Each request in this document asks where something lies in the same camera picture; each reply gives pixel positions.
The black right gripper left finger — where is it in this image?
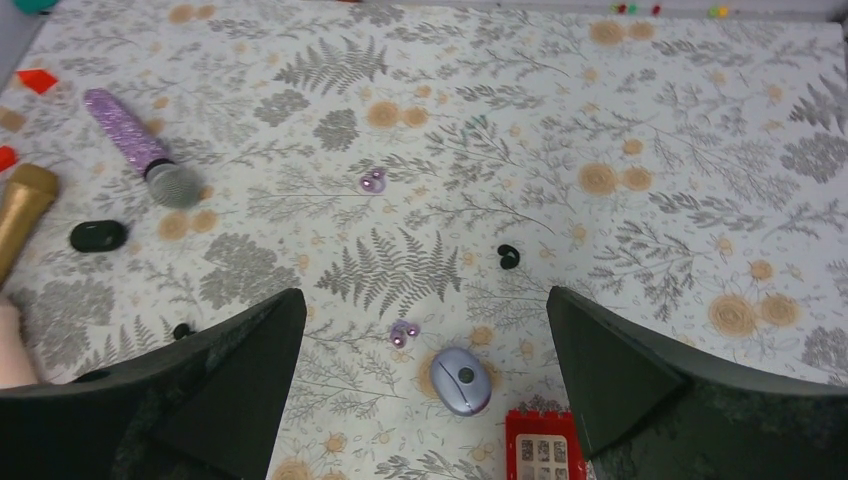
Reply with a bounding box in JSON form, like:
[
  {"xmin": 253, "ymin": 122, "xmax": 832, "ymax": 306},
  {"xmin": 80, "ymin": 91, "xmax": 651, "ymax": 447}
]
[{"xmin": 1, "ymin": 288, "xmax": 306, "ymax": 479}]

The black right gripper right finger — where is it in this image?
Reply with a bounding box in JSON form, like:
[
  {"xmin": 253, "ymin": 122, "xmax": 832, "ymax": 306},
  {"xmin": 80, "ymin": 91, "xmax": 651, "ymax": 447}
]
[{"xmin": 547, "ymin": 287, "xmax": 847, "ymax": 479}]

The purple clip earbud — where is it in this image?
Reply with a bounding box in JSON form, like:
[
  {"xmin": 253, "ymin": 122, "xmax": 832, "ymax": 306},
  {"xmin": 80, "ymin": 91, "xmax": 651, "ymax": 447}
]
[
  {"xmin": 359, "ymin": 168, "xmax": 387, "ymax": 194},
  {"xmin": 389, "ymin": 320, "xmax": 420, "ymax": 349}
]

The black earbud charging case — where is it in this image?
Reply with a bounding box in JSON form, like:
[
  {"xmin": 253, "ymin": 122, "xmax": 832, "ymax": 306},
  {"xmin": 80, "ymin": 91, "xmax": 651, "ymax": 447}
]
[{"xmin": 69, "ymin": 220, "xmax": 128, "ymax": 253}]

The black clip earbud left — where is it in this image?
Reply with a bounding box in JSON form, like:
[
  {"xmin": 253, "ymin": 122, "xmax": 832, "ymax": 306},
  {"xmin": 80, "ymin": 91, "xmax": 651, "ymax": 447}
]
[{"xmin": 172, "ymin": 323, "xmax": 195, "ymax": 341}]

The black clip earbud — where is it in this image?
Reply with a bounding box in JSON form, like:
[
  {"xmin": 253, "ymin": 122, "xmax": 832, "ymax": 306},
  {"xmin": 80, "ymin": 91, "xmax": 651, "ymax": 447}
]
[
  {"xmin": 172, "ymin": 323, "xmax": 195, "ymax": 341},
  {"xmin": 497, "ymin": 244, "xmax": 521, "ymax": 270}
]

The red toy block box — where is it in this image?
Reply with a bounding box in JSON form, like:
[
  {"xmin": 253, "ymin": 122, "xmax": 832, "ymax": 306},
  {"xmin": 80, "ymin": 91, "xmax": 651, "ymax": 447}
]
[{"xmin": 505, "ymin": 410, "xmax": 588, "ymax": 480}]

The pink microphone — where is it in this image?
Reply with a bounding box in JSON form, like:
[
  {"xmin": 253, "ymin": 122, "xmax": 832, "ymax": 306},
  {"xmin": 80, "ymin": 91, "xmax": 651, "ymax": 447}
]
[{"xmin": 0, "ymin": 296, "xmax": 39, "ymax": 389}]

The black clip earbud right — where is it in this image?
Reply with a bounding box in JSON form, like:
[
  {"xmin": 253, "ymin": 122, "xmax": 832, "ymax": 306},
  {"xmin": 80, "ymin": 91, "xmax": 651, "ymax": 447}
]
[{"xmin": 497, "ymin": 244, "xmax": 521, "ymax": 270}]

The purple glitter microphone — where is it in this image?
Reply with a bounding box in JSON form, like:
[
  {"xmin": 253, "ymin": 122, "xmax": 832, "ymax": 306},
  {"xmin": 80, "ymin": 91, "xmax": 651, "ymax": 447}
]
[{"xmin": 83, "ymin": 88, "xmax": 202, "ymax": 209}]

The gold microphone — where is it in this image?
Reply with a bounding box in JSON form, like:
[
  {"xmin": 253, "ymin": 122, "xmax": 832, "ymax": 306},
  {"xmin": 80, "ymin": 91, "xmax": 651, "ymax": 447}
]
[{"xmin": 1, "ymin": 163, "xmax": 60, "ymax": 284}]

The red flat block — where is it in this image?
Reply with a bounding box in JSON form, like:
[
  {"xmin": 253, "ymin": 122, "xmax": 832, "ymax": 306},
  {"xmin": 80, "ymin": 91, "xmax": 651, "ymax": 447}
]
[{"xmin": 0, "ymin": 145, "xmax": 18, "ymax": 172}]

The floral table mat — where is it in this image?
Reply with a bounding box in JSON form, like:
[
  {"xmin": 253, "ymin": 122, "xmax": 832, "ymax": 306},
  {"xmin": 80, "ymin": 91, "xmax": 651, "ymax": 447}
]
[{"xmin": 1, "ymin": 1, "xmax": 847, "ymax": 479}]

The red triangle block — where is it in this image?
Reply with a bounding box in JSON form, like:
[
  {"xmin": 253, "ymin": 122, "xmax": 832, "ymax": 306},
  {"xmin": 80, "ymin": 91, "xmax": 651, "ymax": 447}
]
[{"xmin": 16, "ymin": 69, "xmax": 58, "ymax": 95}]

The teal block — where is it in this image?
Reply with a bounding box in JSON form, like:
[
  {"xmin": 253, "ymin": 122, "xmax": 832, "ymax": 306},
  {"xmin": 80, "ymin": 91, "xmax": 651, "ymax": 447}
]
[{"xmin": 12, "ymin": 0, "xmax": 59, "ymax": 15}]

